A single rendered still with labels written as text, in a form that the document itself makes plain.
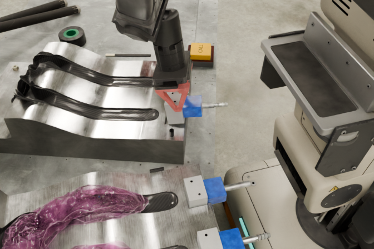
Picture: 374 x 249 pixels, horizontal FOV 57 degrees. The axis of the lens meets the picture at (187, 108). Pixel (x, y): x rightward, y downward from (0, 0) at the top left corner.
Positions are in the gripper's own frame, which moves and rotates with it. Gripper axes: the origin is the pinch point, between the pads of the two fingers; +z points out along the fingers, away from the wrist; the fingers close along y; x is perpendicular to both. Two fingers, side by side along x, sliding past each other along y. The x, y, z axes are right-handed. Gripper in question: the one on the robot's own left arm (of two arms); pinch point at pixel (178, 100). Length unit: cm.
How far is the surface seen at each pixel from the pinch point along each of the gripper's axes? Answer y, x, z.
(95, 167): 7.5, -20.3, 12.1
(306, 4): -217, 71, 75
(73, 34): -39, -38, 1
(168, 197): 16.8, -1.9, 10.9
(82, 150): 5.8, -22.9, 8.4
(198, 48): -32.8, 1.7, 5.7
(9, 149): 5.8, -40.4, 7.2
